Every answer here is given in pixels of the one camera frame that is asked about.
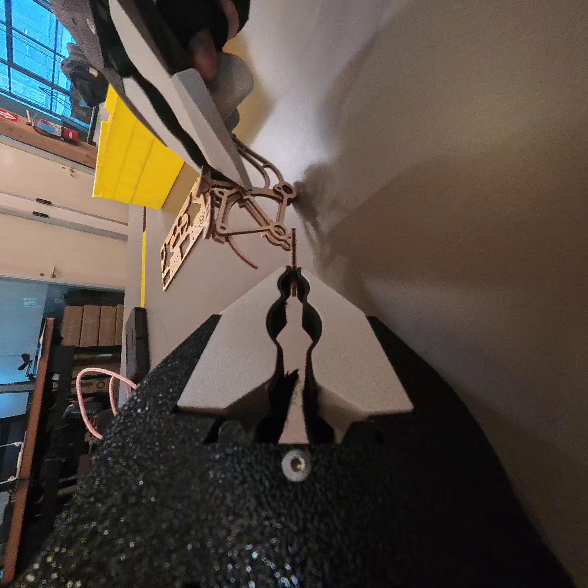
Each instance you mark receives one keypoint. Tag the yellow tape strip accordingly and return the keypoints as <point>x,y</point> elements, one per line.
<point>143,271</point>

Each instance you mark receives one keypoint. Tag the person's right hand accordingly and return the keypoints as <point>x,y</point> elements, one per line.
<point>211,23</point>

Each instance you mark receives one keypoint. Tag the wooden parts sheet with gears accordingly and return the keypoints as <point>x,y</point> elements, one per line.
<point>167,275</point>

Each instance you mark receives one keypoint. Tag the wooden model frame assembly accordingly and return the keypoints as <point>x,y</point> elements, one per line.
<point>218,216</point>

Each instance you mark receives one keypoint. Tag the brown wooden frame post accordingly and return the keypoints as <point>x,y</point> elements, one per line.
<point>27,436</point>

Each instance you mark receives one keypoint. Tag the large glass window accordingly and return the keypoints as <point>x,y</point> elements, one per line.
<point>27,46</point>

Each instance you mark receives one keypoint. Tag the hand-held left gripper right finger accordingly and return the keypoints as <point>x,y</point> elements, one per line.
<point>358,363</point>

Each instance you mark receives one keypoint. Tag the yellow plastic bin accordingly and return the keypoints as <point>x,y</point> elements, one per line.
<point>133,156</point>

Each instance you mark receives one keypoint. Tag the wooden beam with red stickers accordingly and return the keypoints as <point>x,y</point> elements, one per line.
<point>46,138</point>

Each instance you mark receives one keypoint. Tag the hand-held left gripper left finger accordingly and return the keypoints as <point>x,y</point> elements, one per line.
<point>229,358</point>

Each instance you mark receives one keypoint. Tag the small wooden pin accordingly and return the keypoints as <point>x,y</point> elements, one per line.
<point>293,248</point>

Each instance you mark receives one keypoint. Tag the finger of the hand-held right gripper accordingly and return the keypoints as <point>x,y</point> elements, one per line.
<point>154,117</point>
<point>206,119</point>

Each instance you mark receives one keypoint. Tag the cardboard box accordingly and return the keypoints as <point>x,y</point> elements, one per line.
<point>91,326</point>
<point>120,324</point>
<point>71,326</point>
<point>108,325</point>

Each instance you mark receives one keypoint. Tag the black power brick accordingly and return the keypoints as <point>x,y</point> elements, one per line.
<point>135,340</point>

